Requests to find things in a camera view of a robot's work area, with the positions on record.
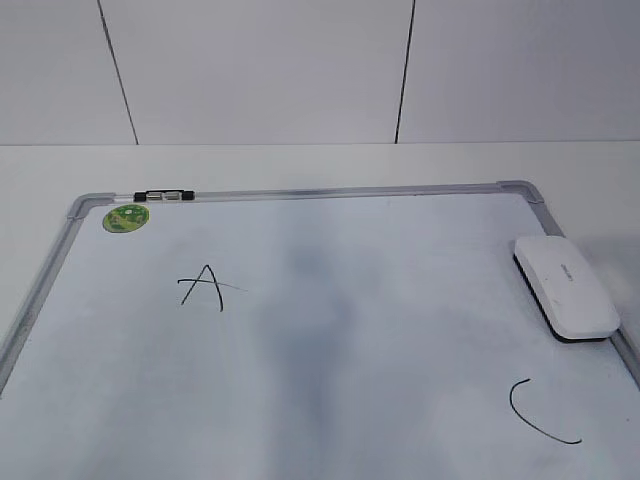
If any white board eraser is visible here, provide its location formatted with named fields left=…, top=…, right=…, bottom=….
left=514, top=235, right=621, bottom=342

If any green round magnet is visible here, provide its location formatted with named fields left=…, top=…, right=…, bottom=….
left=102, top=204, right=150, bottom=233

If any white board with grey frame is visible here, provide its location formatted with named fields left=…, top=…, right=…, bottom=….
left=1, top=181, right=639, bottom=479

